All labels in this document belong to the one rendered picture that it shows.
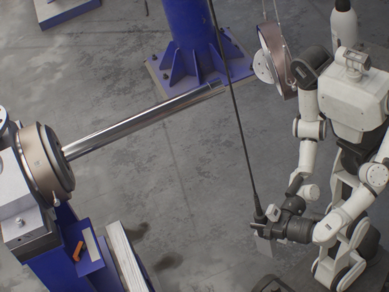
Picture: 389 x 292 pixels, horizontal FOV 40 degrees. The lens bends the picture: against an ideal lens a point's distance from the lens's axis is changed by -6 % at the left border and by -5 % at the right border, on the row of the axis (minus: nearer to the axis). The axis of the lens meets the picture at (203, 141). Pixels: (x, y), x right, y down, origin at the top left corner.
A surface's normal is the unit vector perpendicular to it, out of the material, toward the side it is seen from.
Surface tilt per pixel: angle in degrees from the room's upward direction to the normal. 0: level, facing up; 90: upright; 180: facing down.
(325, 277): 67
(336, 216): 23
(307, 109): 81
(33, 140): 14
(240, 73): 0
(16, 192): 45
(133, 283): 0
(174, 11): 90
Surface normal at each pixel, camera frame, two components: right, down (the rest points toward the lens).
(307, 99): -0.31, 0.60
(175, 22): -0.44, 0.70
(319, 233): -0.35, -0.36
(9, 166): 0.12, -0.07
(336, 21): -0.76, 0.33
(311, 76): -0.64, 0.53
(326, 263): -0.08, -0.78
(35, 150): 0.00, -0.31
